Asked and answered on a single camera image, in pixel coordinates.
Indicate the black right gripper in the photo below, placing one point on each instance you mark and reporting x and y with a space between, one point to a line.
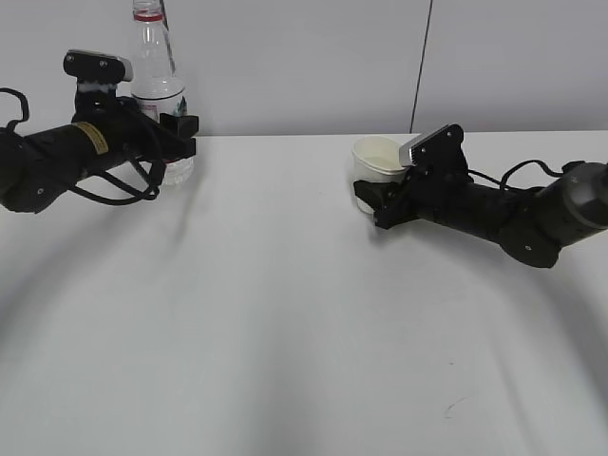
436 196

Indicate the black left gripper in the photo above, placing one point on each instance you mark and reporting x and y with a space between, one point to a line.
127 128

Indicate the white paper cup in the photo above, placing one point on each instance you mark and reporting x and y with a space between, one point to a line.
376 159

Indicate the clear plastic water bottle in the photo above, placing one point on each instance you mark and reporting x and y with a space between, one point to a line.
156 84

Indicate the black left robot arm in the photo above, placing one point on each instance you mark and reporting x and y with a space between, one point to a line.
110 153

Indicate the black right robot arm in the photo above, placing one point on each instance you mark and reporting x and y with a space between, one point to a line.
532 225

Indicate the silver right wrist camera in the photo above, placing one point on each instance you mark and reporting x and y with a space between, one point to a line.
440 148

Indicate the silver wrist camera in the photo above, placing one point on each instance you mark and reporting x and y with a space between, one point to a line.
440 148
97 67

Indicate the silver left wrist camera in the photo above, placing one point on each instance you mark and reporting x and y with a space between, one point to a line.
97 67

